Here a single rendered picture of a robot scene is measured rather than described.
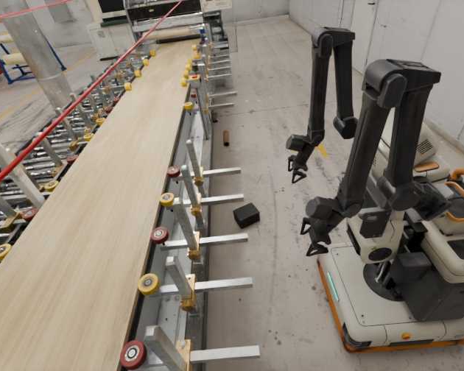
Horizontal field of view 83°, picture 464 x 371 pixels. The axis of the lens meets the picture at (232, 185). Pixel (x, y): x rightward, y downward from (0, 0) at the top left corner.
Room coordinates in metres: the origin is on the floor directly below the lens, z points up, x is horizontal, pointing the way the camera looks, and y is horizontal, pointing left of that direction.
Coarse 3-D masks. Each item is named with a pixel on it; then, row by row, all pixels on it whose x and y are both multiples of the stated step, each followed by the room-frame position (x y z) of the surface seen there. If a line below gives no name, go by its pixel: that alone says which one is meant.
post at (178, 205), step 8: (176, 200) 0.78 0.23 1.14; (176, 208) 0.77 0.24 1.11; (184, 208) 0.79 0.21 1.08; (184, 216) 0.77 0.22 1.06; (184, 224) 0.77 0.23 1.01; (184, 232) 0.77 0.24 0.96; (192, 232) 0.79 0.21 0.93; (192, 240) 0.77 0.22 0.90; (192, 248) 0.77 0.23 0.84; (200, 256) 0.79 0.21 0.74
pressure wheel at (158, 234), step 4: (156, 228) 0.87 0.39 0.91; (160, 228) 0.86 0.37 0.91; (164, 228) 0.86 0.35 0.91; (152, 232) 0.85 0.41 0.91; (156, 232) 0.85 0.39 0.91; (160, 232) 0.84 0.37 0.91; (164, 232) 0.84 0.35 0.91; (152, 236) 0.82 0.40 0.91; (156, 236) 0.82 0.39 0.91; (160, 236) 0.81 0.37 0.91; (164, 236) 0.81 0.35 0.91; (168, 236) 0.83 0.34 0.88; (152, 240) 0.81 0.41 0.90; (156, 240) 0.80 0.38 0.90; (160, 240) 0.80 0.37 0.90; (164, 240) 0.81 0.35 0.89; (164, 244) 0.83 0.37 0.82
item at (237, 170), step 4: (232, 168) 1.32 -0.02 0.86; (236, 168) 1.32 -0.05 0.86; (192, 172) 1.34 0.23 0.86; (204, 172) 1.32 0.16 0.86; (208, 172) 1.32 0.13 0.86; (212, 172) 1.31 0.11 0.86; (216, 172) 1.30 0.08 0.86; (220, 172) 1.30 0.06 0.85; (224, 172) 1.30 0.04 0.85; (228, 172) 1.30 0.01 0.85; (232, 172) 1.30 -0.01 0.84; (236, 172) 1.30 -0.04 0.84; (240, 172) 1.29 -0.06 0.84; (180, 176) 1.32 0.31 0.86; (192, 176) 1.31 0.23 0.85; (204, 176) 1.31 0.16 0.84; (208, 176) 1.31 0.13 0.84; (212, 176) 1.31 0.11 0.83; (216, 176) 1.30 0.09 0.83; (172, 180) 1.32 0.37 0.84; (176, 180) 1.32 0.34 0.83
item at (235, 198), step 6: (204, 198) 1.09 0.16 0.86; (210, 198) 1.08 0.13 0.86; (216, 198) 1.07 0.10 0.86; (222, 198) 1.06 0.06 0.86; (228, 198) 1.06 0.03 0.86; (234, 198) 1.05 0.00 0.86; (240, 198) 1.05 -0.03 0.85; (186, 204) 1.07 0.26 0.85; (204, 204) 1.06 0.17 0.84; (210, 204) 1.06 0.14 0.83; (216, 204) 1.06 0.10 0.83
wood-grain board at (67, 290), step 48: (144, 96) 2.71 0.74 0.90; (96, 144) 1.84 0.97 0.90; (144, 144) 1.72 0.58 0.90; (96, 192) 1.24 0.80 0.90; (144, 192) 1.17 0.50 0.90; (48, 240) 0.91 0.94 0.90; (96, 240) 0.86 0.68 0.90; (144, 240) 0.81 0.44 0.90; (0, 288) 0.67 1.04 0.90; (48, 288) 0.64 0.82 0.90; (96, 288) 0.60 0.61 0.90; (0, 336) 0.46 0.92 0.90; (48, 336) 0.44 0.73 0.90; (96, 336) 0.41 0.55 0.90
